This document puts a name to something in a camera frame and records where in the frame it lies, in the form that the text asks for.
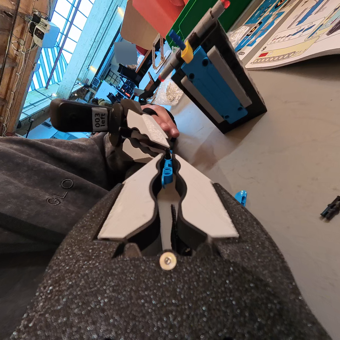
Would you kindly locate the instruction booklet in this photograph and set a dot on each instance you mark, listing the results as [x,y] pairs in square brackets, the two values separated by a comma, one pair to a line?
[308,37]

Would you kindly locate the orange plastic case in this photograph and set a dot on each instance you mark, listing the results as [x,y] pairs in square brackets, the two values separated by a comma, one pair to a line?
[156,13]

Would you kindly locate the blue grey axle assembly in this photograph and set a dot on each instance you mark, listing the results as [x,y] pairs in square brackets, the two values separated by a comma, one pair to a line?
[167,172]

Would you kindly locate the person's left hand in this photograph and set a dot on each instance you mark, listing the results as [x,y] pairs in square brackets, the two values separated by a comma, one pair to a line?
[164,121]

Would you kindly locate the black blue brick model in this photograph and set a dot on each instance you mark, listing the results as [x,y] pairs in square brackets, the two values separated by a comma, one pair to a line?
[218,85]

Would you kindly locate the grey desk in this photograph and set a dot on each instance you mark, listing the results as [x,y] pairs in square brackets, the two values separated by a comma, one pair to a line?
[297,143]

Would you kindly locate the clear plastic bag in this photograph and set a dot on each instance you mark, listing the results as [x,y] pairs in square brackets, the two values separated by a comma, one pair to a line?
[171,94]

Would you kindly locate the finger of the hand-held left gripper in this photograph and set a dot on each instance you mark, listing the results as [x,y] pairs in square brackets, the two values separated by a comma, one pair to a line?
[139,151]
[149,127]

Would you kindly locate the black connector pin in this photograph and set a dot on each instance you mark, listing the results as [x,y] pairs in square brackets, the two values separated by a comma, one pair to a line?
[330,208]

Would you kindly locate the person's left forearm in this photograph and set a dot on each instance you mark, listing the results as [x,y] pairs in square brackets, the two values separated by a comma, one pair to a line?
[109,164]

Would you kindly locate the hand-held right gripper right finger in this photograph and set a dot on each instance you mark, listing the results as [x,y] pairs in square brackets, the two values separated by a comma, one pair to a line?
[210,212]

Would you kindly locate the ceiling mounted device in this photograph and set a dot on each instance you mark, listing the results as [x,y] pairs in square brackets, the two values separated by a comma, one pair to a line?
[48,36]

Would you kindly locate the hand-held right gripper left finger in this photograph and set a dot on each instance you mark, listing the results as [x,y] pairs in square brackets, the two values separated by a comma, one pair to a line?
[130,212]

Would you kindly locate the blue sticker sheet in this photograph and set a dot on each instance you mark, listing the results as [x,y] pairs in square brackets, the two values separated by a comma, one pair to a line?
[260,26]

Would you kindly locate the blue curved brick panel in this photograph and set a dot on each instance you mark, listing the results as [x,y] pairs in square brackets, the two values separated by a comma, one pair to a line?
[241,197]

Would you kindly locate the green plastic bin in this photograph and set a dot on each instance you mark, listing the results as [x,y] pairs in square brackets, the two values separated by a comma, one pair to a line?
[196,16]

